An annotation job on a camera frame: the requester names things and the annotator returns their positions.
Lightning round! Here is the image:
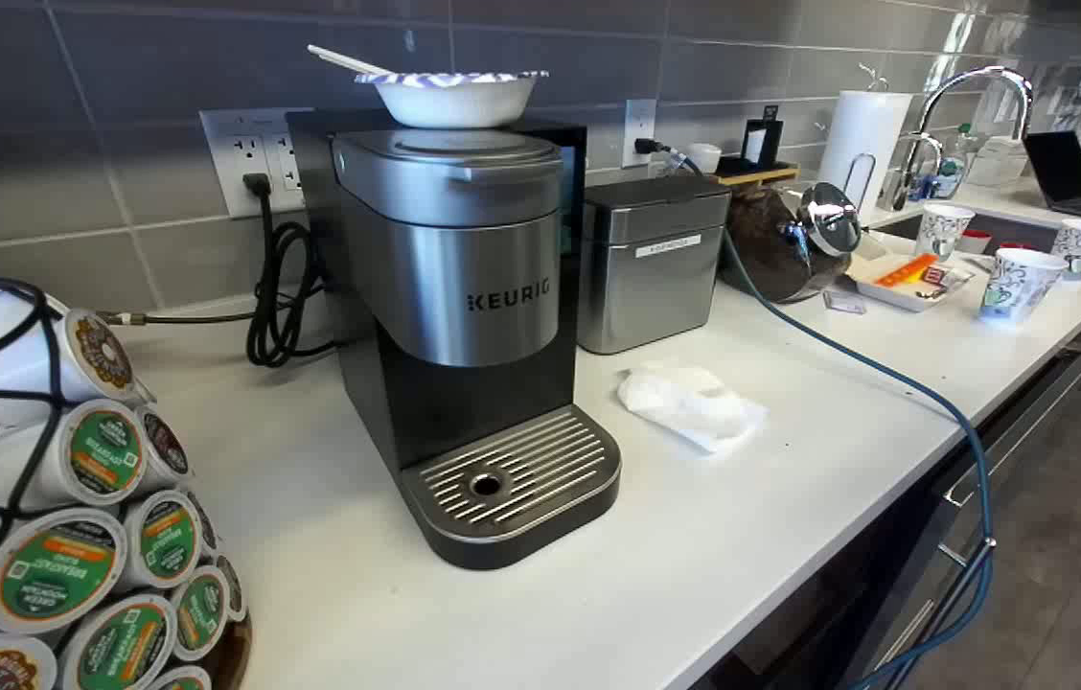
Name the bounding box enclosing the patterned paper coffee cup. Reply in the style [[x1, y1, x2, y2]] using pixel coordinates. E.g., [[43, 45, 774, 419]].
[[976, 247, 1067, 320]]

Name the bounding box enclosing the silver Keurig coffee maker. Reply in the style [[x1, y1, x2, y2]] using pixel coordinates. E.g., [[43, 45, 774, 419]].
[[332, 123, 621, 572]]

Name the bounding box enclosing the orange packet in food pack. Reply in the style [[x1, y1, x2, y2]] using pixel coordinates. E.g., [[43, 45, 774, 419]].
[[875, 254, 936, 288]]

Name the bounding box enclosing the patterned paper cup middle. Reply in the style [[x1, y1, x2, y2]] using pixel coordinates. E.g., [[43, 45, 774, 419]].
[[916, 204, 968, 261]]

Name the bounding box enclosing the green lid coffee pod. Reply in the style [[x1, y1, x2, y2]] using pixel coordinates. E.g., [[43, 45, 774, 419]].
[[172, 563, 230, 661], [125, 490, 204, 591], [0, 509, 125, 635], [0, 397, 147, 509], [60, 594, 177, 690]]

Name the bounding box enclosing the brown lid coffee pod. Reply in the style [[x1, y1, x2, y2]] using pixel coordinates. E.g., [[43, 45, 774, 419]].
[[0, 310, 134, 402]]

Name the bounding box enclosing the silver metal canister box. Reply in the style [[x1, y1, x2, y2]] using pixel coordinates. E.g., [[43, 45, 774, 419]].
[[578, 176, 727, 356]]

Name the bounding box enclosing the crumpled white napkin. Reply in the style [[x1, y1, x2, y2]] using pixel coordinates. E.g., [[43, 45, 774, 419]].
[[615, 362, 766, 454]]

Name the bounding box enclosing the white foam bowl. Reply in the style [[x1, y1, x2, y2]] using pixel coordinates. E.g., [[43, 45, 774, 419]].
[[373, 67, 544, 129]]

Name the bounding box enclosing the wooden rack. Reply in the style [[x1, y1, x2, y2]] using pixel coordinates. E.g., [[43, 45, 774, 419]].
[[713, 160, 796, 186]]

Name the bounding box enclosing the glass jar with chrome lid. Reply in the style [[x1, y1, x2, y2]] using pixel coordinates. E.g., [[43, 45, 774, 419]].
[[720, 180, 863, 302]]

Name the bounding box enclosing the white plastic spoon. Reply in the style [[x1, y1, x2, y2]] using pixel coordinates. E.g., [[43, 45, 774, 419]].
[[305, 40, 391, 75]]

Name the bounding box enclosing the white paper towel roll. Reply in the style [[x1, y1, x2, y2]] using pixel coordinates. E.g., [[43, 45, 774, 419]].
[[820, 90, 911, 214]]

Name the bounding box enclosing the chrome sink faucet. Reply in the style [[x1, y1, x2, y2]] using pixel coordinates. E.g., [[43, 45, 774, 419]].
[[886, 61, 1035, 210]]

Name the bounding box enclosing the black laptop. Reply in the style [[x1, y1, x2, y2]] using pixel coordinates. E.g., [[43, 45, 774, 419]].
[[1024, 129, 1081, 214]]

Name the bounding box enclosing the black power cord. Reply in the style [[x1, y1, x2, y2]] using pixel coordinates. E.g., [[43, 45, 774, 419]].
[[102, 171, 339, 371]]

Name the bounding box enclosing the white wall outlet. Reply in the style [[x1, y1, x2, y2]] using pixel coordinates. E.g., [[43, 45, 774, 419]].
[[198, 107, 302, 219]]

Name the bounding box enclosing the black wire pod carousel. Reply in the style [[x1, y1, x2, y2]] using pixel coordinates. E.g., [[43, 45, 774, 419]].
[[0, 275, 253, 690]]

